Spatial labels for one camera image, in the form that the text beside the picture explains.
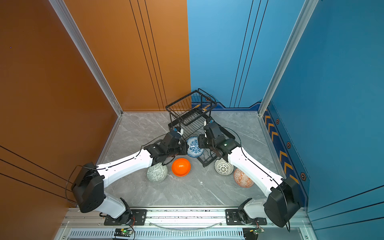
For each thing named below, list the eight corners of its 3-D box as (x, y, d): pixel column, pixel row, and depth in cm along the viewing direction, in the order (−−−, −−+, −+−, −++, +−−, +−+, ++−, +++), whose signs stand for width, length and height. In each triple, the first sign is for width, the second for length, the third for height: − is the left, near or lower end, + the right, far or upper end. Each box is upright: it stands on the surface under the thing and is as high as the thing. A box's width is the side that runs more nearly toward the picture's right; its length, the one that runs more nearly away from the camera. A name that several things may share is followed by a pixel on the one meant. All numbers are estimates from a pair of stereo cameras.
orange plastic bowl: (172, 177, 88) (170, 174, 84) (173, 162, 94) (172, 158, 90) (190, 177, 88) (190, 174, 84) (190, 162, 94) (190, 158, 90)
